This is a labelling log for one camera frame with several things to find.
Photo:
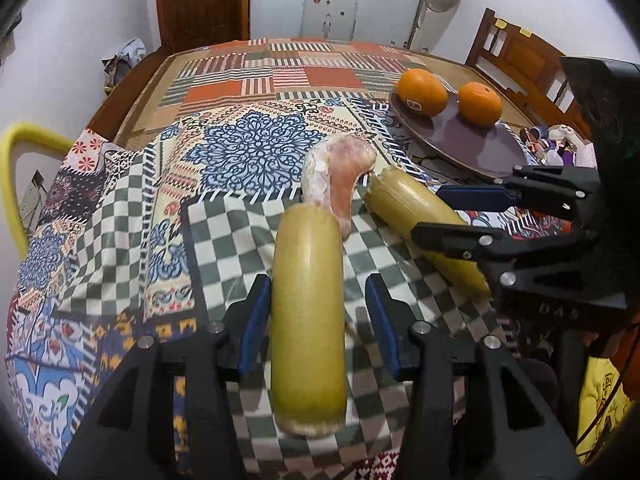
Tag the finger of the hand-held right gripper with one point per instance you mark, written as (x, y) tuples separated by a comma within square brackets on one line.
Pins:
[(450, 237), (470, 196)]

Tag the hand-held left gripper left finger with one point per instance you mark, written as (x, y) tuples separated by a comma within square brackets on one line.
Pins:
[(254, 321)]

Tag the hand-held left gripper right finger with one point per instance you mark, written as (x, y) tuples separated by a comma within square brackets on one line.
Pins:
[(382, 325)]

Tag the dark purple plate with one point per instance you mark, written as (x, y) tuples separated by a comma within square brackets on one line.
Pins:
[(460, 142)]

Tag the long yellow-green gourd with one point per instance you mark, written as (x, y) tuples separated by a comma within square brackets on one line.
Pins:
[(405, 200), (309, 310)]

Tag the heap of plush toys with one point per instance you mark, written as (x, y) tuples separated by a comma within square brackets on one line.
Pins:
[(560, 145)]

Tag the small orange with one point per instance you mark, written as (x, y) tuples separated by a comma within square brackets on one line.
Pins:
[(480, 105)]

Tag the large orange with sticker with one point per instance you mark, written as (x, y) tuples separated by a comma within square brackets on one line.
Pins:
[(422, 91)]

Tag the wooden headboard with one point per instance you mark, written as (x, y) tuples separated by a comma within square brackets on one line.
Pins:
[(525, 55)]

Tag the patchwork printed blanket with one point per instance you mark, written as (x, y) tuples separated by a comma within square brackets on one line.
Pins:
[(240, 150)]

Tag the small white fridge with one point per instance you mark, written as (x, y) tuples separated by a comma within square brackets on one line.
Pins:
[(330, 12)]

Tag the straw bed mat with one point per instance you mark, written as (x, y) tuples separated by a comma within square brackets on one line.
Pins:
[(145, 110)]

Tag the pile of clothes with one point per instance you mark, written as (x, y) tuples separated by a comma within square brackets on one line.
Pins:
[(125, 60)]

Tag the brown wooden door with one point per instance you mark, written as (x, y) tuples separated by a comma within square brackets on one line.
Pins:
[(200, 5)]

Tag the wooden bed frame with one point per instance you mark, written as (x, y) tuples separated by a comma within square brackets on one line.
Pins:
[(127, 91)]

